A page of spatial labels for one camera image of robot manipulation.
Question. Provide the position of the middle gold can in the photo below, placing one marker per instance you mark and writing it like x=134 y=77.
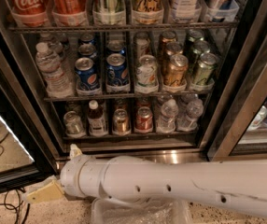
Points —
x=171 y=48

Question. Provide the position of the front left Pepsi can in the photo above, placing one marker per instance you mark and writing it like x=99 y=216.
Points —
x=88 y=81

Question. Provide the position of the bottom right water bottle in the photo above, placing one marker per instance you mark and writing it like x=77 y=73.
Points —
x=187 y=122

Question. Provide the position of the clear plastic bin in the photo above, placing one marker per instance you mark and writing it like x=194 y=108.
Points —
x=153 y=211

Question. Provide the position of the front gold can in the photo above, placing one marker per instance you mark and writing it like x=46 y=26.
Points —
x=176 y=70

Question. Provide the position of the bottom red can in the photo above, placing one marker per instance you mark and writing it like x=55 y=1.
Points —
x=143 y=120

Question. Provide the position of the middle green can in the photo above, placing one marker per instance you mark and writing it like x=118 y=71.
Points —
x=196 y=50

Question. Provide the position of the red Coca-Cola can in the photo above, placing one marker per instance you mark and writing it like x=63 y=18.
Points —
x=30 y=13

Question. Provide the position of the white labelled bottle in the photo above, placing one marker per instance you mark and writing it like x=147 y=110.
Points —
x=184 y=11

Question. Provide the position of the green striped tall can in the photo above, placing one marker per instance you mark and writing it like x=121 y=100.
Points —
x=109 y=12

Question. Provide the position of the gold La Croix can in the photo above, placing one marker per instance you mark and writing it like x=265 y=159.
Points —
x=147 y=11

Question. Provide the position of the white green soda can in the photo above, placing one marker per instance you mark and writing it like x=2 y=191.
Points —
x=146 y=75

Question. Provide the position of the pepsi can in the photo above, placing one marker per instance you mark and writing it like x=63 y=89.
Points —
x=115 y=46
x=117 y=74
x=88 y=81
x=87 y=51

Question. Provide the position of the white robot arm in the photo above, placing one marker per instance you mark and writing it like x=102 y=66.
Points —
x=234 y=185

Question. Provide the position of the black fridge door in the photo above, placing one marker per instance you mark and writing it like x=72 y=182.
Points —
x=24 y=155

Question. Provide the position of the brown juice bottle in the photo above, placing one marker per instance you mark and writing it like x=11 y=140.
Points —
x=96 y=119

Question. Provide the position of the middle right Pepsi can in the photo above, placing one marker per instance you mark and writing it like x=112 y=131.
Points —
x=115 y=46

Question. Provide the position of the bottom left water bottle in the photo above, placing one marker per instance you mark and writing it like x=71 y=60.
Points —
x=167 y=118

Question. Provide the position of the front clear water bottle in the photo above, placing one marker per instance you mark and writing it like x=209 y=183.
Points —
x=50 y=66

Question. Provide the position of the silver green 7up can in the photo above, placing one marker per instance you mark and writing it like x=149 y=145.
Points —
x=73 y=124

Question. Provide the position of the bottom gold can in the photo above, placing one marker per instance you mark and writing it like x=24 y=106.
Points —
x=121 y=124

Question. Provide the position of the front right Pepsi can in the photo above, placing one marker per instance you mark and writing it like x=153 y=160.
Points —
x=117 y=74

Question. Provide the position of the middle left Pepsi can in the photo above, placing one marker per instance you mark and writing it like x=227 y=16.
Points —
x=87 y=51

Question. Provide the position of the front green can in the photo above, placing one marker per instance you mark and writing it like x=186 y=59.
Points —
x=201 y=77

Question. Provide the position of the orange soda can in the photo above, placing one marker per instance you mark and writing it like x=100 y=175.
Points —
x=69 y=13

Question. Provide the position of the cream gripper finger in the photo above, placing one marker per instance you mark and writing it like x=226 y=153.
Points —
x=74 y=151
x=48 y=190

